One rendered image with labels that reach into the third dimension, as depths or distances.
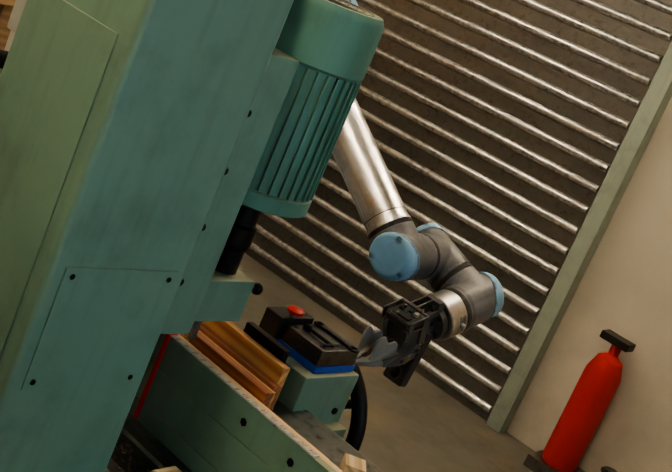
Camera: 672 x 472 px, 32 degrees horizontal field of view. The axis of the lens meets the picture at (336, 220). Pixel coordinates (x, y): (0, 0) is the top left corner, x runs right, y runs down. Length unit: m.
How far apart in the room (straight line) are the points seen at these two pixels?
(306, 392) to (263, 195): 0.35
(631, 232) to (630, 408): 0.66
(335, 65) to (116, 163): 0.38
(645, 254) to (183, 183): 3.27
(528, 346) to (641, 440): 0.55
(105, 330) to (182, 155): 0.25
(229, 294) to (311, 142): 0.27
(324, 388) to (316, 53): 0.55
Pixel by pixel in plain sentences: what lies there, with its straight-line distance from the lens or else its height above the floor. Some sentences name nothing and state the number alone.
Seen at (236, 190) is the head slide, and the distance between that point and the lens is 1.61.
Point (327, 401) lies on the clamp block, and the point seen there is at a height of 0.91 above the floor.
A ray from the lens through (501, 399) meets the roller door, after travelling 4.79.
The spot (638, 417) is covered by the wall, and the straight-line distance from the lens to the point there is 4.63.
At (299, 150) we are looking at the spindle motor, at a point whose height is 1.30.
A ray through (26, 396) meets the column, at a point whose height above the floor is 0.94.
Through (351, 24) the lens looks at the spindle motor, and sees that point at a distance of 1.62.
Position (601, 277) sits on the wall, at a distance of 4.66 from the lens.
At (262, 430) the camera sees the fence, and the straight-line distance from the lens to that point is 1.66.
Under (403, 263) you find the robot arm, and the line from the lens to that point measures 2.17.
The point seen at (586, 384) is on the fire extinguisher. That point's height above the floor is 0.40.
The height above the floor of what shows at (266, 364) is 0.97.
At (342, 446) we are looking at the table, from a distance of 1.81.
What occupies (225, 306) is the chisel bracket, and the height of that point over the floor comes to 1.03.
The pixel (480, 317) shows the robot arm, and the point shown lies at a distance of 2.27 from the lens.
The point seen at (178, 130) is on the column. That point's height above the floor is 1.31.
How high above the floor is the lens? 1.62
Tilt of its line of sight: 14 degrees down
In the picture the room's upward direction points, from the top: 23 degrees clockwise
